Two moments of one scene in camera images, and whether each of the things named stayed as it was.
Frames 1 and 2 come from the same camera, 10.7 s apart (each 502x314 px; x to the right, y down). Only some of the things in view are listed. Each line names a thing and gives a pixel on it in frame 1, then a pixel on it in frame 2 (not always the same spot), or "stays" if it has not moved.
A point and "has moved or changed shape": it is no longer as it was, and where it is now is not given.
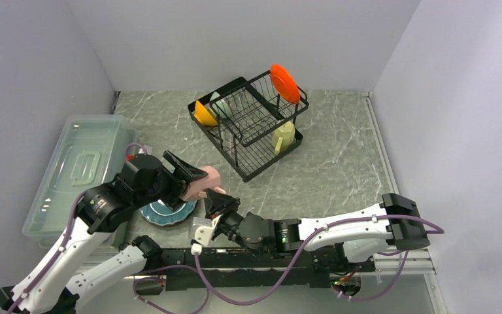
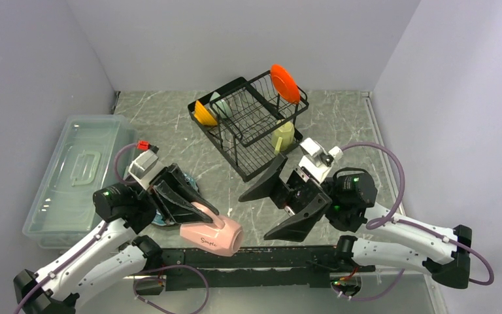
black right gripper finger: [216, 203] → [299, 227]
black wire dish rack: [248, 123] stays
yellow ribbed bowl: [202, 115] stays
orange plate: [285, 84] stays
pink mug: [197, 189] has moved or changed shape
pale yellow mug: [283, 137] stays
